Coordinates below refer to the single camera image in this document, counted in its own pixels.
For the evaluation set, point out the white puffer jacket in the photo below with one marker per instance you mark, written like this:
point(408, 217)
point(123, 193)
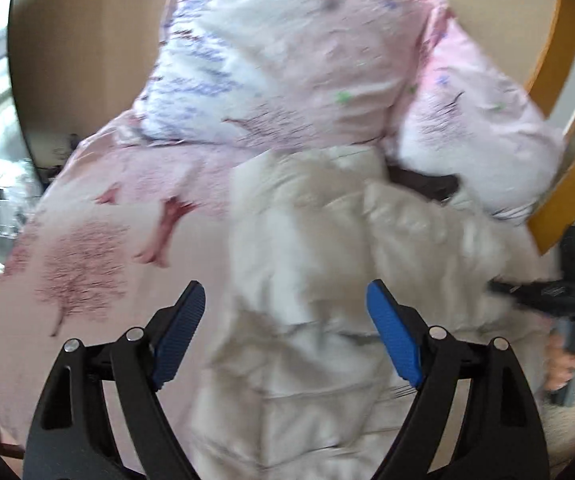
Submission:
point(307, 270)

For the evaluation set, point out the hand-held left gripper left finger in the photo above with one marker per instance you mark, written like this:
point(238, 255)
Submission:
point(182, 325)

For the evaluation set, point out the pink tree-print pillow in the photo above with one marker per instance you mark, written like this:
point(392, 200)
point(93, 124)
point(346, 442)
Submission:
point(277, 60)
point(477, 125)

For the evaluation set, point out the pink tree-print bed sheet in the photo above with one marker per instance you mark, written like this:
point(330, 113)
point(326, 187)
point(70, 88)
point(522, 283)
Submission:
point(92, 220)

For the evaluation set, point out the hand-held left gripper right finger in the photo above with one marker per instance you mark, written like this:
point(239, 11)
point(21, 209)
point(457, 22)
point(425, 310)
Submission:
point(392, 330)

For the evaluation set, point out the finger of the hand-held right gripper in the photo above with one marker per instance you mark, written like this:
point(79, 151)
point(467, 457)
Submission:
point(527, 295)

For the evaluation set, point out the person's right hand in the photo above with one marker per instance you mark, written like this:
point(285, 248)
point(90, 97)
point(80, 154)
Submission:
point(555, 365)

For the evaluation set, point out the wooden door frame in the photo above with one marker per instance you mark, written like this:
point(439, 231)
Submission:
point(555, 85)

